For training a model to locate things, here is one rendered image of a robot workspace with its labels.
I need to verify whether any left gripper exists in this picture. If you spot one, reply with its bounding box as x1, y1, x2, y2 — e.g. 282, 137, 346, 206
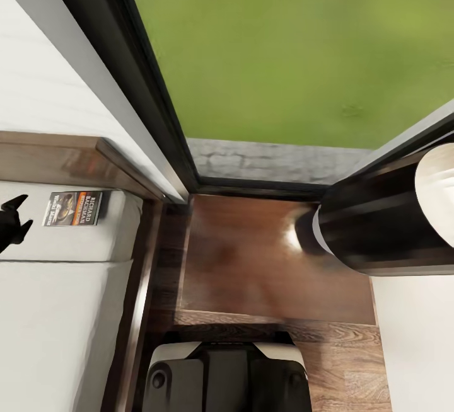
0, 195, 33, 252

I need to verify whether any hardback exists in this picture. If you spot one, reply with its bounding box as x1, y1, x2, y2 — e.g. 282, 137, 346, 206
42, 192, 103, 227

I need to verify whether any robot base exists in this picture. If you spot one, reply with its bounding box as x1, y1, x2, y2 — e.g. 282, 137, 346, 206
142, 331, 312, 412

